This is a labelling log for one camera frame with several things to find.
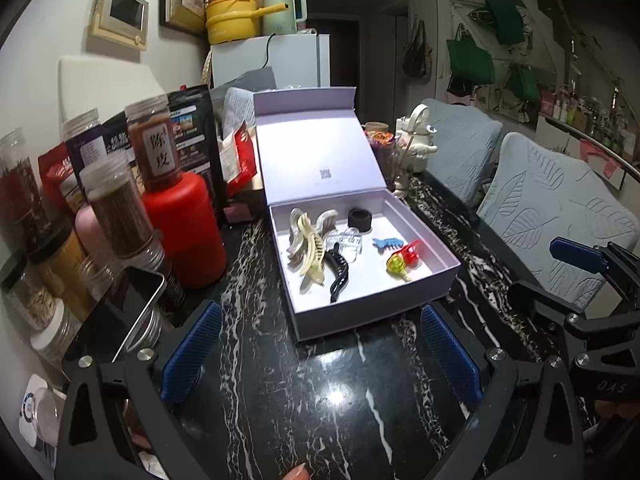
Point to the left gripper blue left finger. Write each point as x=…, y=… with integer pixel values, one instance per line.
x=185, y=350

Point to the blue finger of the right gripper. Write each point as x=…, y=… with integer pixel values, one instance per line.
x=583, y=257

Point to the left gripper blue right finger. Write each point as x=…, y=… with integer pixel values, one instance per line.
x=459, y=353

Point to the yellow green lollipop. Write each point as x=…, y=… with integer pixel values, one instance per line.
x=396, y=267

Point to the blue fishbone cable winder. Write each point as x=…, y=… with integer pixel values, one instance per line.
x=389, y=243

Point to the lavender gift box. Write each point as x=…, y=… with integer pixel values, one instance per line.
x=314, y=156

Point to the clear plastic hair claw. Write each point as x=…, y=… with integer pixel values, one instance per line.
x=347, y=243

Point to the black wavy hair clip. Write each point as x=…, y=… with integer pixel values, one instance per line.
x=339, y=266

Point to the beige marbled hair claw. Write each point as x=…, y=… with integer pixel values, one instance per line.
x=324, y=224

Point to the grey leaf quilted cushion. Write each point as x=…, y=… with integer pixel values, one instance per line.
x=537, y=195

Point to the yellow grain jar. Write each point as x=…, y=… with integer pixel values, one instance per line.
x=57, y=259

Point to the red plastic canister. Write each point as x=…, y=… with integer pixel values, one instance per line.
x=191, y=239

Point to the brown granule spice jar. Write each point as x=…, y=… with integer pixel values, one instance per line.
x=114, y=196

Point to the glass measuring cup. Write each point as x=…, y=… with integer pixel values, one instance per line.
x=394, y=165

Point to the white cartoon dog kettle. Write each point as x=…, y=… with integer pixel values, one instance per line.
x=415, y=133

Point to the red chili spice jar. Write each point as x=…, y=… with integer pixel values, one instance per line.
x=20, y=196

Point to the brown spice jar labelled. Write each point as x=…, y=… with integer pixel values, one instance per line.
x=151, y=135

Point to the green tote bag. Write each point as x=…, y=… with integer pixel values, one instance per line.
x=468, y=60

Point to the black printed snack bag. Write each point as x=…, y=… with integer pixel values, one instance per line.
x=192, y=116

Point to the white mini fridge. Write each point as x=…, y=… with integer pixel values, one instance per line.
x=298, y=60

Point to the yellow cooking pot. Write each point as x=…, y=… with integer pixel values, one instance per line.
x=231, y=20

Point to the mint green electric kettle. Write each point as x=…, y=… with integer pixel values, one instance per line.
x=286, y=20

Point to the wall intercom panel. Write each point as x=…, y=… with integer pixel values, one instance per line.
x=123, y=22

